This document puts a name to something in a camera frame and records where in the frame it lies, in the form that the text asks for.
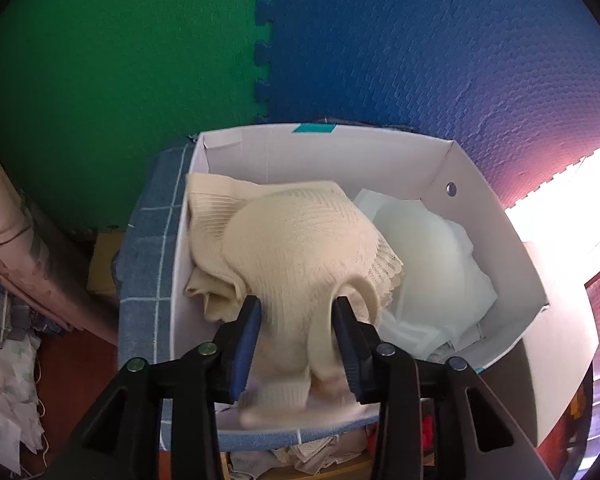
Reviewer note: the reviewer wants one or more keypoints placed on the white floral fabric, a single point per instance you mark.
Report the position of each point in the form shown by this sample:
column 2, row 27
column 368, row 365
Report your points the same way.
column 5, row 385

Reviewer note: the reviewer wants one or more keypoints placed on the beige leaf-print curtain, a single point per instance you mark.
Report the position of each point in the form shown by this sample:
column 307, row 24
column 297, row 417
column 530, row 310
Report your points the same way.
column 10, row 240

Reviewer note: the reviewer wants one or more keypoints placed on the blue checked cloth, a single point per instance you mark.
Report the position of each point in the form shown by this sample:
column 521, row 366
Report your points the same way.
column 145, row 270

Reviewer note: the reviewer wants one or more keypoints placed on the white cardboard shoe box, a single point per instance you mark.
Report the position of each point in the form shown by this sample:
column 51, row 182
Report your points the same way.
column 305, row 155

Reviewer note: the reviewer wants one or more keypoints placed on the beige knit bra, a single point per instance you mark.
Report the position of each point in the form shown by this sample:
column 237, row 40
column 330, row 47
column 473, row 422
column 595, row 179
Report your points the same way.
column 290, row 250

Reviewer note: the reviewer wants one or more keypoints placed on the green foam wall mat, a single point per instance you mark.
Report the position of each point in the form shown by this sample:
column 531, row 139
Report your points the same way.
column 130, row 85

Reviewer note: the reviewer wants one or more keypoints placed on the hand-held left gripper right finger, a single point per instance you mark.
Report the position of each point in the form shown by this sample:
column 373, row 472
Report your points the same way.
column 352, row 355

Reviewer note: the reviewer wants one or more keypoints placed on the white bra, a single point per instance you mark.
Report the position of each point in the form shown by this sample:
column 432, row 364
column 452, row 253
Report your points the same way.
column 430, row 260

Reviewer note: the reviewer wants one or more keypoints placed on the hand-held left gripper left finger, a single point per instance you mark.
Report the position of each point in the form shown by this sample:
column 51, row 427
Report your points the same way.
column 245, row 350

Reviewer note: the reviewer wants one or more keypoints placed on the brown cardboard piece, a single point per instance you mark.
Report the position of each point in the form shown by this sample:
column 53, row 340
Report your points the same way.
column 102, row 265

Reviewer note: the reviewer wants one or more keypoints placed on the blue foam wall mat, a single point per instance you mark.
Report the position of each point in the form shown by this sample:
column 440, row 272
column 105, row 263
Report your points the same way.
column 430, row 50

